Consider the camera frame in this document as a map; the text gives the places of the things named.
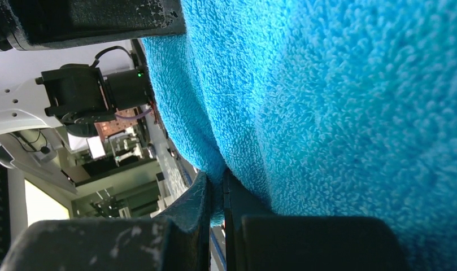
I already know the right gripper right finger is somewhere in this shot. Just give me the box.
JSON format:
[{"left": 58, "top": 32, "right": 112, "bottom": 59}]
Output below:
[{"left": 223, "top": 171, "right": 410, "bottom": 270}]

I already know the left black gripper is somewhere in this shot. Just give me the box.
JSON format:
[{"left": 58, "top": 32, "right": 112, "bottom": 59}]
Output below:
[{"left": 0, "top": 0, "right": 186, "bottom": 51}]

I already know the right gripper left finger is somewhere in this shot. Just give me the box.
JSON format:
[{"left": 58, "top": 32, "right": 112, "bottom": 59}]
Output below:
[{"left": 0, "top": 172, "right": 210, "bottom": 270}]

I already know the light blue towel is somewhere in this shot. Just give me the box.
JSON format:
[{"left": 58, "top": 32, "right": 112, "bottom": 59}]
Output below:
[{"left": 143, "top": 1, "right": 457, "bottom": 270}]

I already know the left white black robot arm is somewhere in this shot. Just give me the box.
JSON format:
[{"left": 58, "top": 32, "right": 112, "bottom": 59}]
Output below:
[{"left": 0, "top": 1, "right": 186, "bottom": 135}]

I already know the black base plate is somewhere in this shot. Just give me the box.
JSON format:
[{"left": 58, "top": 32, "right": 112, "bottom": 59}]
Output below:
[{"left": 146, "top": 110, "right": 226, "bottom": 270}]

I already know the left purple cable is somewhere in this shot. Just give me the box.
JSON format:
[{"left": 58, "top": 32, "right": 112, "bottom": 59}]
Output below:
[{"left": 116, "top": 107, "right": 153, "bottom": 121}]

